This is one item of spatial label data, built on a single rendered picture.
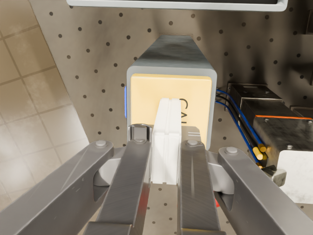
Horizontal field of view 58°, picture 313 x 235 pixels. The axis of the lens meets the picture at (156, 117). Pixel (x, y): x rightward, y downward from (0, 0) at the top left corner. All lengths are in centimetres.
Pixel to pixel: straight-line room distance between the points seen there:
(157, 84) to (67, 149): 143
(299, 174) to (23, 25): 138
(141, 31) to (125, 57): 7
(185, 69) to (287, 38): 50
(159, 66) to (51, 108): 136
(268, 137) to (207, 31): 34
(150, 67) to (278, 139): 21
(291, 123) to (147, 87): 28
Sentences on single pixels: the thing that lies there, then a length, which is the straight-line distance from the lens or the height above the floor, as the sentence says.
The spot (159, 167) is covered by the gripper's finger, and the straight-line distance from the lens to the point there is 15.
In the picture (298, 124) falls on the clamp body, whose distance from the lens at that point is 45.
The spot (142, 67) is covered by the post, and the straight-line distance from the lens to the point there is 22.
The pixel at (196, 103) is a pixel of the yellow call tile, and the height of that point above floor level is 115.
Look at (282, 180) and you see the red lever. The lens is 36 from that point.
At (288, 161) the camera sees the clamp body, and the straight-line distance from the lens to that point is 36.
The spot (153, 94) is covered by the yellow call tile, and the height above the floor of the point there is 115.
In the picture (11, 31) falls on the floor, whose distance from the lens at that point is 157.
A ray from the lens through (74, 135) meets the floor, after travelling 157.
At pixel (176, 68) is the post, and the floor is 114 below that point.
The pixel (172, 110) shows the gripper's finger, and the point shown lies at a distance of 18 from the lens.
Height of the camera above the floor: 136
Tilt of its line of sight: 70 degrees down
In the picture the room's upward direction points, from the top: 168 degrees counter-clockwise
